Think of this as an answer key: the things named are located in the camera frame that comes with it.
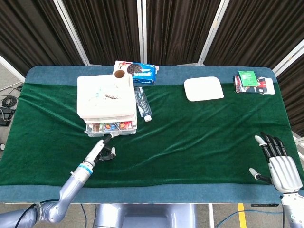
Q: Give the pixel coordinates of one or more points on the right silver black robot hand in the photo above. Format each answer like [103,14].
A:
[283,171]

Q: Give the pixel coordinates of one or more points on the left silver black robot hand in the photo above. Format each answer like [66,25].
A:
[95,153]

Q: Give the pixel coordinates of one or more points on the clear drawer with colourful snacks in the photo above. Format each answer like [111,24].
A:
[114,127]

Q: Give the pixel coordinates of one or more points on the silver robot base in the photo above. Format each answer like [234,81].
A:
[145,216]

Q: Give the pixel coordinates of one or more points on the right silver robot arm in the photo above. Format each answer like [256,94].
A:
[293,209]

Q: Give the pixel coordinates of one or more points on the white plastic drawer box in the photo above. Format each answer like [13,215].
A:
[104,99]

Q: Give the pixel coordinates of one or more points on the black bar under table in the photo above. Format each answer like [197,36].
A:
[264,205]

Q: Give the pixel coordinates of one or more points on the clear plastic water bottle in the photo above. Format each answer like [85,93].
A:
[142,104]

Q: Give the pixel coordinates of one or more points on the blue table cover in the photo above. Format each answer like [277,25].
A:
[166,194]

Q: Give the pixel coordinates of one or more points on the green velvet cloth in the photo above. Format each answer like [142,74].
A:
[178,147]

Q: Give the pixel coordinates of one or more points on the blue Oreo cookie box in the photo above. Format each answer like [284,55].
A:
[145,73]

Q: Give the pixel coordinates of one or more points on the black power adapter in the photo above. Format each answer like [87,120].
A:
[6,116]

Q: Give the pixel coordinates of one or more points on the green foil packet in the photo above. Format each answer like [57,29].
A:
[248,78]

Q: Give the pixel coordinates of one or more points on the brown curtain folding screen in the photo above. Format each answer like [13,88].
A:
[180,28]

